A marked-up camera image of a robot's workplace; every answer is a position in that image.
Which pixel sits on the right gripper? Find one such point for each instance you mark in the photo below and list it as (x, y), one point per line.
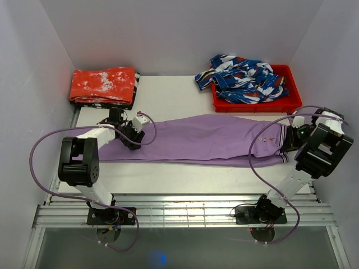
(291, 144)

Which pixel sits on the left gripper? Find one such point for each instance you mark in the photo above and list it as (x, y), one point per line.
(134, 133)

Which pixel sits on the purple trousers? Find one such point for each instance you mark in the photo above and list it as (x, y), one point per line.
(221, 140)

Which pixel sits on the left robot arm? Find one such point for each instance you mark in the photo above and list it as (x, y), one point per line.
(79, 158)

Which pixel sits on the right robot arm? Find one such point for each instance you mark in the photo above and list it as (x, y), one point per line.
(319, 146)

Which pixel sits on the blue patterned trousers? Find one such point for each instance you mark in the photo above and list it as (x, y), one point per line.
(242, 81)

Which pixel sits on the red plastic bin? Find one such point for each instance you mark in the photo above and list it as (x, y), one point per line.
(285, 104)

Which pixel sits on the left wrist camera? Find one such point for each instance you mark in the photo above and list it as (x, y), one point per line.
(138, 122)

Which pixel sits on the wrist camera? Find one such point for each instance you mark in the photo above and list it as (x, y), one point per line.
(298, 121)
(138, 122)

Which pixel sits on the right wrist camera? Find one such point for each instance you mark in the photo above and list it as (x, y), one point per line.
(298, 121)

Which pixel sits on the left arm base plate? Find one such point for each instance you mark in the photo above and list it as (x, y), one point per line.
(109, 216)

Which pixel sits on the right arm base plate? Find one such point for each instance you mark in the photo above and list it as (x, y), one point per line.
(245, 214)

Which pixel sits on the aluminium frame rail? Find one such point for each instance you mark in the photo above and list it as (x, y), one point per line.
(174, 211)

